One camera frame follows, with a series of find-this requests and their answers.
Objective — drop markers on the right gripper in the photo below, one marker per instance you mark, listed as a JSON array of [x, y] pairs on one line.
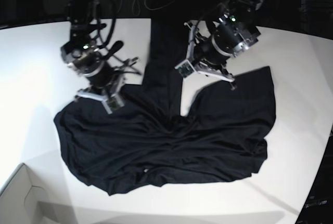
[[105, 82]]

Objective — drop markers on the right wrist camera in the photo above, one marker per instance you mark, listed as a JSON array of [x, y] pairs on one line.
[[113, 103]]

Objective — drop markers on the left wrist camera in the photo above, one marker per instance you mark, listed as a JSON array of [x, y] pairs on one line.
[[185, 68]]

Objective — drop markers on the white cardboard box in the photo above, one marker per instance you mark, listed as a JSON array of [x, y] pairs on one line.
[[18, 201]]

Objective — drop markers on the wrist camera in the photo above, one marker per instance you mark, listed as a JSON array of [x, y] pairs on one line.
[[185, 68], [113, 103]]

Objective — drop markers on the black t-shirt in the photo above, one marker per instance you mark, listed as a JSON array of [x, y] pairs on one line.
[[149, 142]]

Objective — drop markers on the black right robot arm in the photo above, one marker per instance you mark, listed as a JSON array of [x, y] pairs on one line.
[[87, 54]]

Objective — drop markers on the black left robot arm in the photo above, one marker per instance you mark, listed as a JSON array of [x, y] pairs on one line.
[[240, 14]]

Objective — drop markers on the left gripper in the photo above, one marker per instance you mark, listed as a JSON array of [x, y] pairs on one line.
[[209, 55]]

